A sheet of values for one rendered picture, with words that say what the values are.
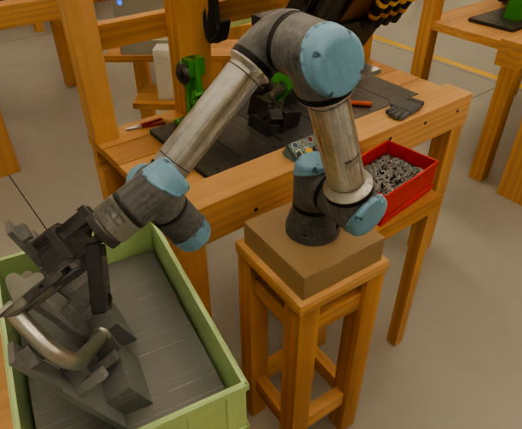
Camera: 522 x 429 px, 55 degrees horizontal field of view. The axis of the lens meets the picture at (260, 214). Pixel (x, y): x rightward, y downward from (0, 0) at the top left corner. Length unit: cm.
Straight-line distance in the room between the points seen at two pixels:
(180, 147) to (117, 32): 107
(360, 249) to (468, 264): 157
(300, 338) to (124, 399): 52
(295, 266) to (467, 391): 122
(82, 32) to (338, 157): 108
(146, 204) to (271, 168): 93
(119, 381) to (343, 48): 77
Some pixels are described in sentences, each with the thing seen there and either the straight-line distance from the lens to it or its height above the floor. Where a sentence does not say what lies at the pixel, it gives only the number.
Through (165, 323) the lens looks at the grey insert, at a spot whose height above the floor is 85.
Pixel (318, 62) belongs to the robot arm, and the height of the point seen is 151.
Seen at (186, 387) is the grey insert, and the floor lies 85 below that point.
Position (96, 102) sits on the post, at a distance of 193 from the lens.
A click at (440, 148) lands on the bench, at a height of 64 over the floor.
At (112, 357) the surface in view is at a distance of 110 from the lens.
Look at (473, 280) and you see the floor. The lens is 279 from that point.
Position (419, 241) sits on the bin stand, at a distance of 195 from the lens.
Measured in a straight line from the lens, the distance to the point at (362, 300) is 152.
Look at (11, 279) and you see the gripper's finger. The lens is 90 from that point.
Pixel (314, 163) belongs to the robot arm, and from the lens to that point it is 125.
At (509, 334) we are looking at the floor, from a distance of 259.
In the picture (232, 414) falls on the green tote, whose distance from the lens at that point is 109.
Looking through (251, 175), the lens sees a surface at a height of 90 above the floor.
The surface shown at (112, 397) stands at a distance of 110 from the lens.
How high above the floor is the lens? 181
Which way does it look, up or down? 37 degrees down
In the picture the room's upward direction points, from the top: straight up
